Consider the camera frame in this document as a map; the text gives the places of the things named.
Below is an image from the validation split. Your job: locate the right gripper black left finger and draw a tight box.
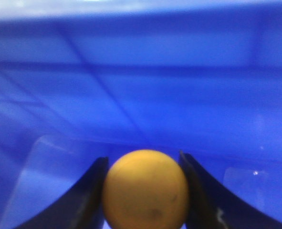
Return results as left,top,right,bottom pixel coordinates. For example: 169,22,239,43
16,157,109,229

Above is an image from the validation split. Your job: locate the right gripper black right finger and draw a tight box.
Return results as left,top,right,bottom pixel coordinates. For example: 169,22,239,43
178,151,282,229

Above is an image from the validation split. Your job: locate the yellow push button raised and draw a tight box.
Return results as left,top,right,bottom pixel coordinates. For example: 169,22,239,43
102,150,189,229

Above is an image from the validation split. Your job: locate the blue crate left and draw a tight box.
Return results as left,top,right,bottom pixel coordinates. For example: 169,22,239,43
0,0,282,229

